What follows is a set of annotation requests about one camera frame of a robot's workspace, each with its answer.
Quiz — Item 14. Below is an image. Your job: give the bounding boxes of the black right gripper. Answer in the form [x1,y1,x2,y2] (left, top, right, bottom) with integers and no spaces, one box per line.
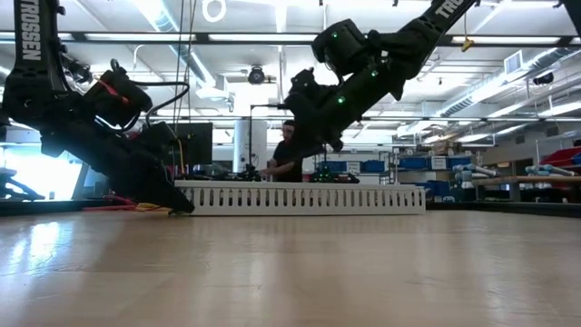
[283,67,405,160]

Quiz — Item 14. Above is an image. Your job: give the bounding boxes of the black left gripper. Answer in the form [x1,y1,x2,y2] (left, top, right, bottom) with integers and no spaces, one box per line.
[40,120,195,213]

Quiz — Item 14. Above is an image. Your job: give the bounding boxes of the white slotted cable duct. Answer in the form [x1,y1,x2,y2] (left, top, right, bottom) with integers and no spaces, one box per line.
[174,180,427,216]

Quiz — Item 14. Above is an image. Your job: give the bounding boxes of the person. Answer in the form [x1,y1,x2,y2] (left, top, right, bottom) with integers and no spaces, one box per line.
[260,119,306,183]

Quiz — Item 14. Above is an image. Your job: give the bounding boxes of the black device green lights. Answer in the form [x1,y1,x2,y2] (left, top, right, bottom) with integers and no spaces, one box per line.
[310,165,360,184]

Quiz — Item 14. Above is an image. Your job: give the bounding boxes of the thin black metal stand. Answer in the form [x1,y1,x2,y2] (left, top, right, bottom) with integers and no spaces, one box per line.
[239,103,291,183]

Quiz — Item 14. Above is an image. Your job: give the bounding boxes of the white grey office chair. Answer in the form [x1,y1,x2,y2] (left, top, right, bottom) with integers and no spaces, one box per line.
[71,161,113,201]

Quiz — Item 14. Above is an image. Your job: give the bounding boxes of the blue bin shelf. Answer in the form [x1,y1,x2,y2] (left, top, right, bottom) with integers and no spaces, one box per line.
[317,152,476,197]

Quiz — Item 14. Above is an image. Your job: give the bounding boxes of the black stand legs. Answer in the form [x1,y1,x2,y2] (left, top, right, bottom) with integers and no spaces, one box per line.
[0,166,46,202]

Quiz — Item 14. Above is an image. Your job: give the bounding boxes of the yellow hanging plug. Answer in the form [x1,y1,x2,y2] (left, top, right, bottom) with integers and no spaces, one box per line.
[460,11,476,54]

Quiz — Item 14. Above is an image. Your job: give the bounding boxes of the wooden workbench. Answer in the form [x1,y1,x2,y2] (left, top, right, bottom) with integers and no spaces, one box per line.
[471,175,581,202]

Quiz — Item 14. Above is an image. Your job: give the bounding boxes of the red storage bins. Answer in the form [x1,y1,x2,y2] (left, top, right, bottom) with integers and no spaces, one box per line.
[539,145,581,168]

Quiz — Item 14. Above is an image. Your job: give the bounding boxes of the yellow hanging cable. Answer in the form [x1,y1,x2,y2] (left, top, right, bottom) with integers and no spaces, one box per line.
[176,137,187,176]

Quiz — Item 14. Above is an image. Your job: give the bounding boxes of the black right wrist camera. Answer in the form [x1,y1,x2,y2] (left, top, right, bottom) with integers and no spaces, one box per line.
[289,66,320,108]

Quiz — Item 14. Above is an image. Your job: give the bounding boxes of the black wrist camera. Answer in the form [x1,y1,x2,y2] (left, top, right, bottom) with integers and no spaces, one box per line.
[84,58,154,129]
[289,66,320,108]

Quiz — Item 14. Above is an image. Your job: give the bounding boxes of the round black camera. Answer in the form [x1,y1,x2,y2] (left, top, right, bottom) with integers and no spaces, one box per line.
[246,64,269,86]

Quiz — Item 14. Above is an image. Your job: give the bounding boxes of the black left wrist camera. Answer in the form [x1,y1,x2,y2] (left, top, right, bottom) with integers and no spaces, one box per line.
[84,58,154,129]

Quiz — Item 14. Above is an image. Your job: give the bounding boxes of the black rig frame beam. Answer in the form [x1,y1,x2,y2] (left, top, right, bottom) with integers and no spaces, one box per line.
[0,30,581,47]

